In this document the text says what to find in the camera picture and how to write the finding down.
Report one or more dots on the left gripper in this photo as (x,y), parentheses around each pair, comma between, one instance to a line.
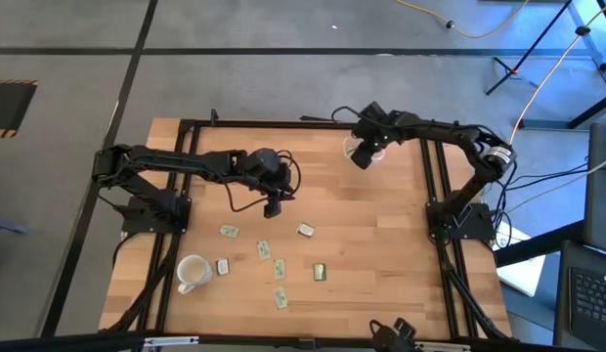
(266,171)

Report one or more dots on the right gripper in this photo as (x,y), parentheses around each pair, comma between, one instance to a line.
(378,124)

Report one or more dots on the dark green white sweetener packet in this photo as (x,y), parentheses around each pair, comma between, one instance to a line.
(305,230)
(222,266)
(319,272)

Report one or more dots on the pale green sweetener packet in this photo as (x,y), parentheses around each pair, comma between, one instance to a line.
(264,250)
(279,269)
(280,297)
(229,231)

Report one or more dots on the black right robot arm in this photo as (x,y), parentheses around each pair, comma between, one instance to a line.
(459,134)

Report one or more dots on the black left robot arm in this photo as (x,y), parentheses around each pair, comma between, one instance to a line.
(176,161)

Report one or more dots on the clear plastic bin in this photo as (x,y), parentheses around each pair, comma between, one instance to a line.
(346,146)

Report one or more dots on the black thin rod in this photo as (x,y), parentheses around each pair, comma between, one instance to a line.
(317,118)

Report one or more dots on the white ceramic mug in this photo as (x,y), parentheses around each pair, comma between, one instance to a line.
(193,270)

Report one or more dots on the black tripod stand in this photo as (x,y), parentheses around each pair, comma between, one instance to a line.
(528,50)

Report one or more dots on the black desk beam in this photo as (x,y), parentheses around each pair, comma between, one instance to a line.
(542,244)

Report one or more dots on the white box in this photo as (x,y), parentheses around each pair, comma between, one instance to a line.
(523,276)

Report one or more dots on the black laptop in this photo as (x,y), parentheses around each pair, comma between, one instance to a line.
(591,298)

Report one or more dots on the black floor hatch striped border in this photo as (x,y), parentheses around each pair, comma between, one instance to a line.
(10,105)

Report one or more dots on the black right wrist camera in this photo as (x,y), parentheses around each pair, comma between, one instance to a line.
(362,159)

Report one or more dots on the black aluminium table frame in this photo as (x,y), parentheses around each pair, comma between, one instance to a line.
(259,125)

